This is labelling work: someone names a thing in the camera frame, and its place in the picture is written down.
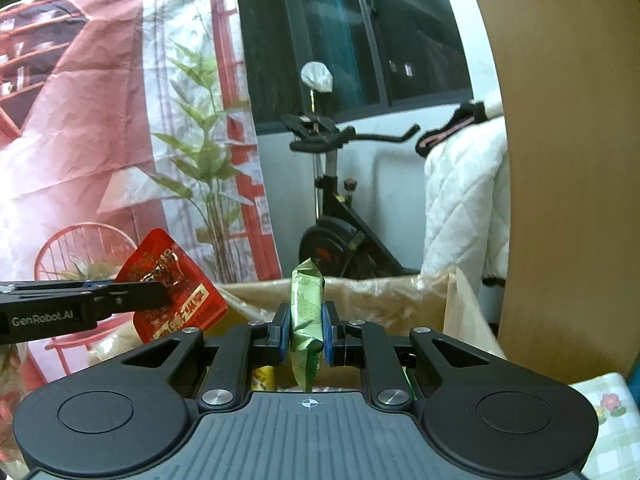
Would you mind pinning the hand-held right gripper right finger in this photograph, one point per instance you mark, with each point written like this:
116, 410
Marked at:
327, 334

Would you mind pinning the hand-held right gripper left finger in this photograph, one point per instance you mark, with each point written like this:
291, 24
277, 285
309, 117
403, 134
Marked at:
284, 332

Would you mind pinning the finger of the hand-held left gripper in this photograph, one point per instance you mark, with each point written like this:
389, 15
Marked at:
125, 297

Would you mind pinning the light green snack packet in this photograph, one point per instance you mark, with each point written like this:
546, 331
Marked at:
307, 305

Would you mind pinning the red snack packet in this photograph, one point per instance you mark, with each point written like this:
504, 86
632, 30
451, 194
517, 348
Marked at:
170, 290

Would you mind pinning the tape-wrapped cardboard box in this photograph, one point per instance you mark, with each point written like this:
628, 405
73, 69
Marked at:
380, 305

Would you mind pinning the yellow snack packet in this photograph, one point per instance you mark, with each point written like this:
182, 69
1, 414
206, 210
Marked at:
262, 379

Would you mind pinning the black exercise bike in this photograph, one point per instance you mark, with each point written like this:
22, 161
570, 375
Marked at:
340, 230

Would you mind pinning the white quilted blanket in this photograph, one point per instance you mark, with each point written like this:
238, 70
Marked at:
465, 200

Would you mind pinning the white plastic bag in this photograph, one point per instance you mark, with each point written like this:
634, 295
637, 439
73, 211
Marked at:
317, 76

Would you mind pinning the wooden panel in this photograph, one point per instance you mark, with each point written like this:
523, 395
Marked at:
570, 160

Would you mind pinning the green checked tablecloth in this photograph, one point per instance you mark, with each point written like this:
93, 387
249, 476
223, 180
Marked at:
612, 425

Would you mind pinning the dark window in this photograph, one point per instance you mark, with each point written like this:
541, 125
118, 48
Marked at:
390, 35

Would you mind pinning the printed red wall cloth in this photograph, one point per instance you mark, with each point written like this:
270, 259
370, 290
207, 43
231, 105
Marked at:
90, 110

